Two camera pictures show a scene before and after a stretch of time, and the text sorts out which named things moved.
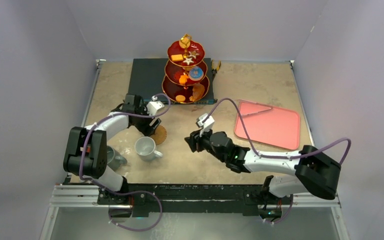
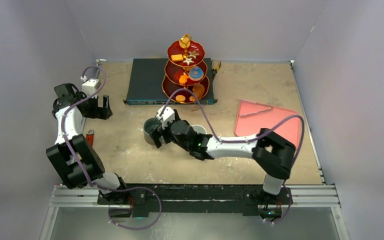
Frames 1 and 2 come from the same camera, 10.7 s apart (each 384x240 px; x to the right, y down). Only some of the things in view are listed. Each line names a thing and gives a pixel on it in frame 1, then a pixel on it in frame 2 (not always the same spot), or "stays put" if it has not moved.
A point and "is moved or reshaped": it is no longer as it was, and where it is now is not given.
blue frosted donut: x=195 y=73 stays put
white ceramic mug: x=144 y=148 → x=199 y=129
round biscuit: x=180 y=98 stays put
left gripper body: x=142 y=125 → x=91 y=109
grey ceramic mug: x=114 y=159 is moved or reshaped
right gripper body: x=196 y=139 → x=162 y=133
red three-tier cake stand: x=186 y=81 stays put
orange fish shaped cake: x=183 y=79 stays put
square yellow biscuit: x=177 y=57 stays put
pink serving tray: x=268 y=123 stays put
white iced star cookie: x=188 y=61 stays put
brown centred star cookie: x=193 y=54 stays put
